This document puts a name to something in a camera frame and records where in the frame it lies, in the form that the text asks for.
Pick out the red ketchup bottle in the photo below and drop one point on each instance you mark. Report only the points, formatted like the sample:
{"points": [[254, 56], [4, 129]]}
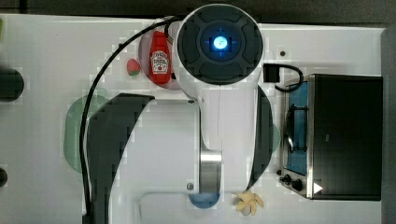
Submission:
{"points": [[159, 62]]}

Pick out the green mug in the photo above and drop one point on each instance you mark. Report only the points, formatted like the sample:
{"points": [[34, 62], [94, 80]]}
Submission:
{"points": [[276, 138]]}

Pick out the black round pan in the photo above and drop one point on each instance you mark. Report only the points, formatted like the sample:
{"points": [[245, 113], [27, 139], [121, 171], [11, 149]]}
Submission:
{"points": [[11, 84]]}

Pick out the green plastic strainer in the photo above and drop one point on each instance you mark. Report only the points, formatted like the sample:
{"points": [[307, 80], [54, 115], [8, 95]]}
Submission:
{"points": [[71, 133]]}

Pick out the toy peeled banana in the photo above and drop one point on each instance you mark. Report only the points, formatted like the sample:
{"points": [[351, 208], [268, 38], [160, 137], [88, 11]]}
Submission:
{"points": [[247, 202]]}

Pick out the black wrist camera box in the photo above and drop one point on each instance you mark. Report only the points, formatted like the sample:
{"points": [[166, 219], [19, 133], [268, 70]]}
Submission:
{"points": [[270, 73]]}

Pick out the black toaster oven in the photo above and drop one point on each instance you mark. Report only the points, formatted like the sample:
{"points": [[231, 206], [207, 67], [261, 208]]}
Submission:
{"points": [[331, 144]]}

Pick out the grey round plate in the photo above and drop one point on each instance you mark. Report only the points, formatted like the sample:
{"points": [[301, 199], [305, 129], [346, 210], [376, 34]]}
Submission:
{"points": [[143, 58]]}

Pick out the pink toy strawberry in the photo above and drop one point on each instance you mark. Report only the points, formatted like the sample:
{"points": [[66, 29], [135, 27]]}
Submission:
{"points": [[133, 67]]}

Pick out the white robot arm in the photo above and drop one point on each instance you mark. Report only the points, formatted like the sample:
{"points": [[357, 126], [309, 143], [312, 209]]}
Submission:
{"points": [[217, 56]]}

